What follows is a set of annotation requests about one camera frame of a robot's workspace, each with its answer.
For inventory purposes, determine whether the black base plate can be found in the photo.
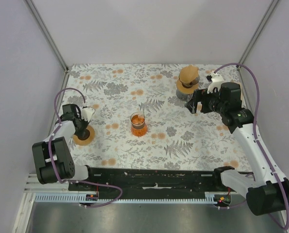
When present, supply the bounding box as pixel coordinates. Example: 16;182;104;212
68;167;228;199

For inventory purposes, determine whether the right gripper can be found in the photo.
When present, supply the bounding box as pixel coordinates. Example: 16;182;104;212
185;86;227;115

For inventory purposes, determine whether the orange glass dripper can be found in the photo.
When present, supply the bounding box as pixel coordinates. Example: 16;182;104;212
130;112;147;137

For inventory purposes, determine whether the glass coffee server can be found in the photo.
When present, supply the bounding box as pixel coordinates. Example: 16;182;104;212
176;90;193;101

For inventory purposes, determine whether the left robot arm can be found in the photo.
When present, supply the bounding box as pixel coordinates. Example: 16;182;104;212
32;104;95;184

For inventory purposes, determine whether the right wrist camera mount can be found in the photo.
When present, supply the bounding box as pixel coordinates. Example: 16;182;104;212
206;71;225;94

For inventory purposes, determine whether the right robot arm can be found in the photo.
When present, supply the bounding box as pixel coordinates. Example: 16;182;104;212
185;82;289;216

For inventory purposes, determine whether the floral table mat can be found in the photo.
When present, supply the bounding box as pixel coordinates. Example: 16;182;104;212
63;64;251;171

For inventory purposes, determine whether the blue cable duct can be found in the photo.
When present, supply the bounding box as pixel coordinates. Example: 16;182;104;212
34;192;218;204

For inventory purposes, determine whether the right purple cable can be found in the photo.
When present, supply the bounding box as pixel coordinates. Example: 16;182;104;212
212;63;289;230

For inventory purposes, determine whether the brown paper coffee filter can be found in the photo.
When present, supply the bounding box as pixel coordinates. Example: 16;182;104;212
178;65;200;88

